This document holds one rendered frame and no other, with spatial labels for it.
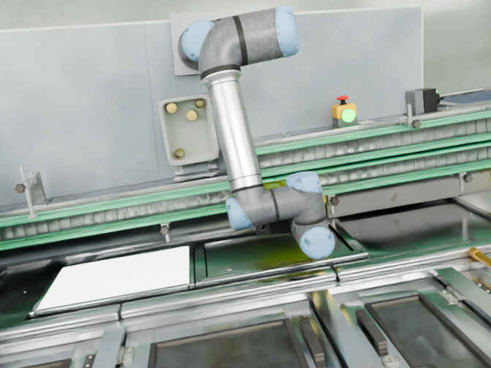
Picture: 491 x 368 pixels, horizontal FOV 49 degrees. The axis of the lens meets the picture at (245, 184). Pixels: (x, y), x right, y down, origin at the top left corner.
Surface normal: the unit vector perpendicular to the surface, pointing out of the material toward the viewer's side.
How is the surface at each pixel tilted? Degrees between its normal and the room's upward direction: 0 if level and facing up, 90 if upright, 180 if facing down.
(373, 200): 0
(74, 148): 0
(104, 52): 0
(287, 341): 90
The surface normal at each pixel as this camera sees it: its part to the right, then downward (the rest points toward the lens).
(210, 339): -0.14, -0.97
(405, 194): 0.11, 0.21
